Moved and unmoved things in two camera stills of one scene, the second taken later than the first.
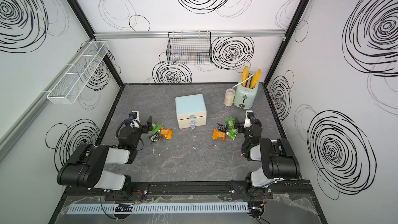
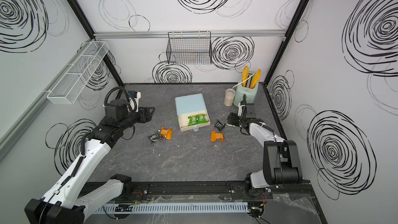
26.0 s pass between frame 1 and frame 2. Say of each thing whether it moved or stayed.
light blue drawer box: stayed
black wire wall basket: stayed
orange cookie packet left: stayed
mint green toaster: stayed
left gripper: moved
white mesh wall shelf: stayed
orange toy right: stayed
